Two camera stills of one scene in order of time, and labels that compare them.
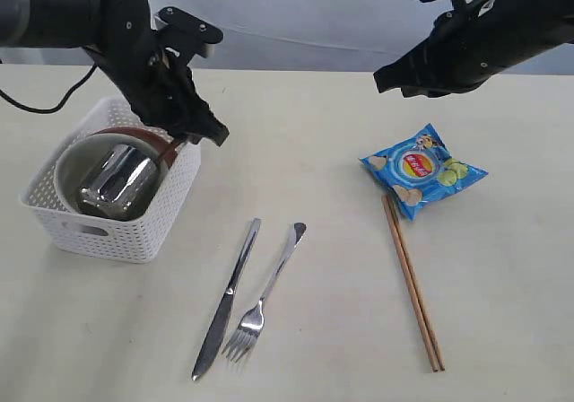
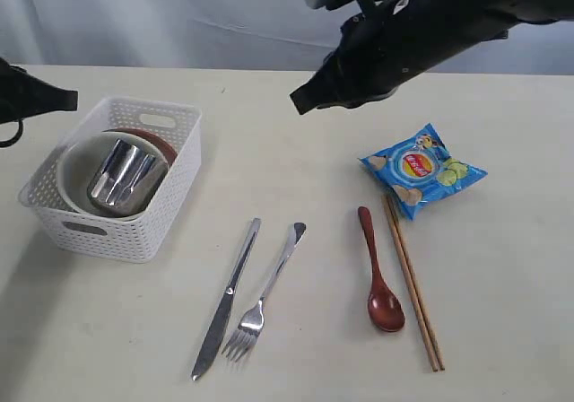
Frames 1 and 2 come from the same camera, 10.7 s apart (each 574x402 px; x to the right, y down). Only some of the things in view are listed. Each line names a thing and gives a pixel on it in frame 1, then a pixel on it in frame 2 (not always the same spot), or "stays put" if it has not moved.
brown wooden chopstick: [407, 275] stays put
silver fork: [251, 321] stays put
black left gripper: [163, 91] to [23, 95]
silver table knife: [216, 326] stays put
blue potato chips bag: [421, 170] stays put
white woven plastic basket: [134, 240] stays put
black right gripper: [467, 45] to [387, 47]
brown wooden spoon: [170, 152] to [384, 306]
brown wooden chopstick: [419, 287] stays put
